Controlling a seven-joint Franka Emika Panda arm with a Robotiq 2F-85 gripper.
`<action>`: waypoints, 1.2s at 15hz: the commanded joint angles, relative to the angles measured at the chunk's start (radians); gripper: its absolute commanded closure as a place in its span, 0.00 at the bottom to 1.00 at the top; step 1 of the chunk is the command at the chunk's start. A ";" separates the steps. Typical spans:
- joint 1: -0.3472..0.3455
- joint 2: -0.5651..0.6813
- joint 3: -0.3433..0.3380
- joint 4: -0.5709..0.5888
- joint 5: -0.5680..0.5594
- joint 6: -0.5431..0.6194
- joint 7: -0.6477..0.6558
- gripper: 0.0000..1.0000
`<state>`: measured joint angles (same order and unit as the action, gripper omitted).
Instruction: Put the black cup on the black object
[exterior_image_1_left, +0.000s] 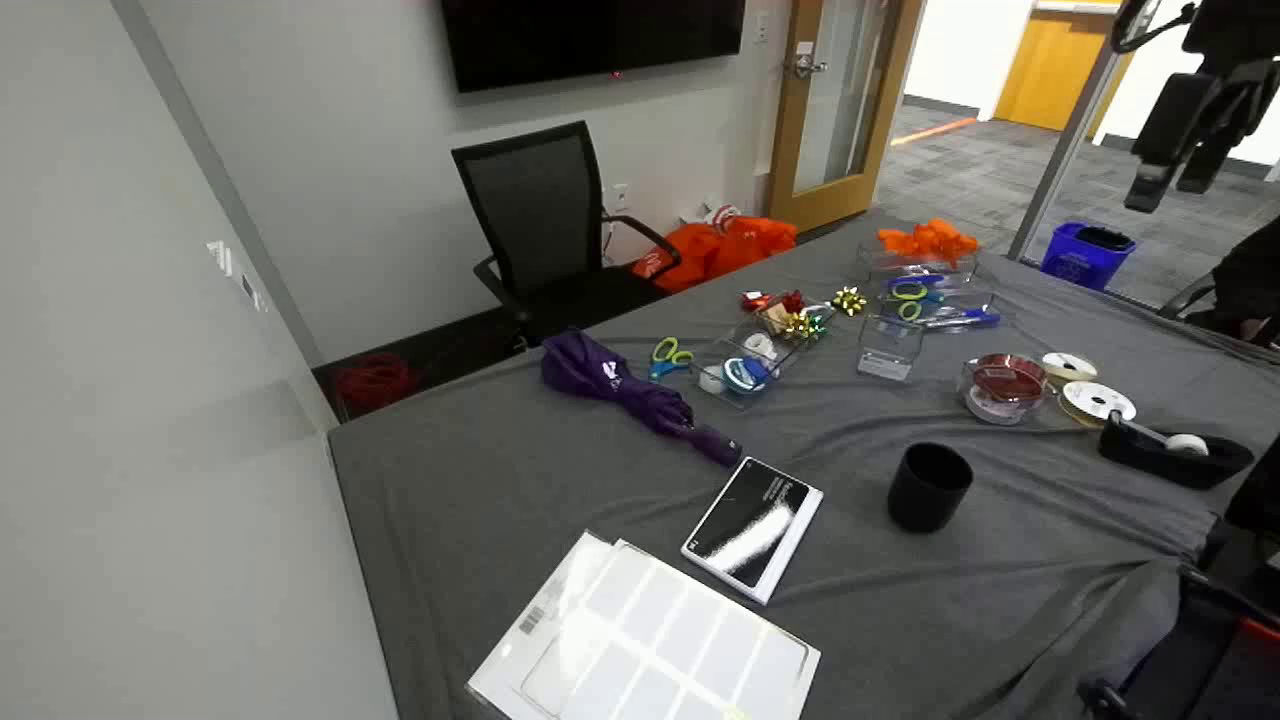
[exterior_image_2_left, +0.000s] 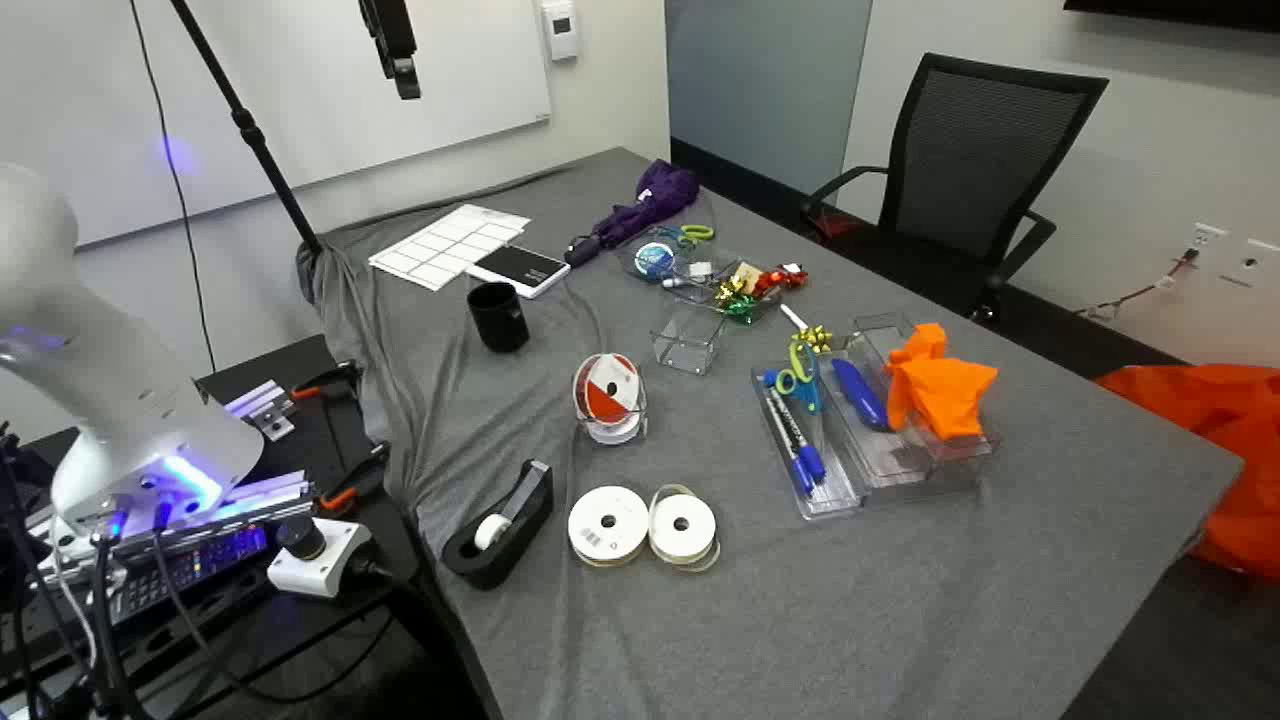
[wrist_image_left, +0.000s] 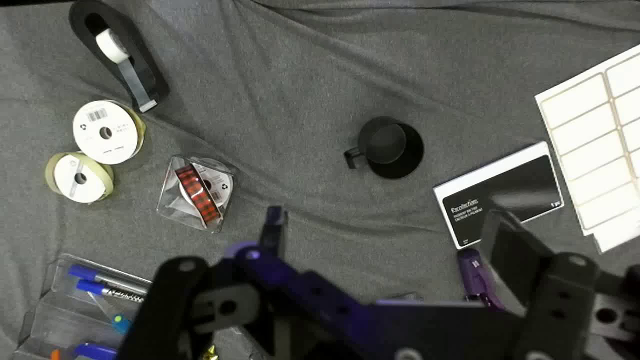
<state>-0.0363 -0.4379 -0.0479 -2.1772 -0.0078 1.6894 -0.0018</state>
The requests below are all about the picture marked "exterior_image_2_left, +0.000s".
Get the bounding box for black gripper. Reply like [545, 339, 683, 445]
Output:
[359, 0, 421, 101]

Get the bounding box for black cup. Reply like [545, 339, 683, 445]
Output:
[467, 285, 527, 351]

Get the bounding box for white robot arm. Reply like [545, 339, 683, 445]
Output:
[0, 166, 262, 535]

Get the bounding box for black tripod pole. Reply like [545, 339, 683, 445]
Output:
[169, 0, 324, 261]

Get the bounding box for white label sheet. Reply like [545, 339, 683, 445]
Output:
[368, 203, 527, 294]

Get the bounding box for black smartphone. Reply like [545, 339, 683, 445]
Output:
[470, 244, 567, 300]

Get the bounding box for purple folded umbrella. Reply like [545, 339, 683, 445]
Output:
[565, 159, 701, 269]

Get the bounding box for blue ball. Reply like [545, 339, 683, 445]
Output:
[633, 241, 679, 285]

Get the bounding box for small clear plastic box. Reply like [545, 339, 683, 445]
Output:
[650, 310, 722, 378]

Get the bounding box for colourful gift bows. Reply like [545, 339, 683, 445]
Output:
[711, 265, 807, 324]

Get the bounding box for grey tablecloth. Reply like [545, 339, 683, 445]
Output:
[290, 146, 1247, 720]

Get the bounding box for black tape dispenser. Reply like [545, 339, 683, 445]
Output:
[445, 462, 553, 587]

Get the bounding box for white ribbon spool left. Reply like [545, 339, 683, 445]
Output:
[565, 483, 646, 568]

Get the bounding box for clear tray with blue marker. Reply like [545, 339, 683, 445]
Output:
[821, 333, 926, 494]

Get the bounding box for black side cart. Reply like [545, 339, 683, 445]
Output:
[0, 333, 445, 720]

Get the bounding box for clear tray with blue pens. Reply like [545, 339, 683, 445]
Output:
[752, 368, 860, 525]

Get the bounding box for white ribbon spool right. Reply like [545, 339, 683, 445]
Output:
[646, 483, 719, 574]

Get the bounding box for black office chair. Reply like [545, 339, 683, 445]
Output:
[799, 52, 1113, 321]

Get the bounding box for orange cloth in tray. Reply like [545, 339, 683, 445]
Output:
[885, 324, 996, 442]

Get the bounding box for orange bag on floor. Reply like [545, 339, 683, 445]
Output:
[1103, 366, 1280, 582]

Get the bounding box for white wall thermostat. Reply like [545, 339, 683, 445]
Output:
[538, 0, 578, 63]

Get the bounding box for white wall whiteboard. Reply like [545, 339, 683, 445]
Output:
[0, 0, 553, 244]

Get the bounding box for green handled scissors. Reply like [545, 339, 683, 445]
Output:
[772, 310, 833, 411]

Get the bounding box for white wall outlet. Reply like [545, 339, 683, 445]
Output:
[1219, 238, 1280, 290]

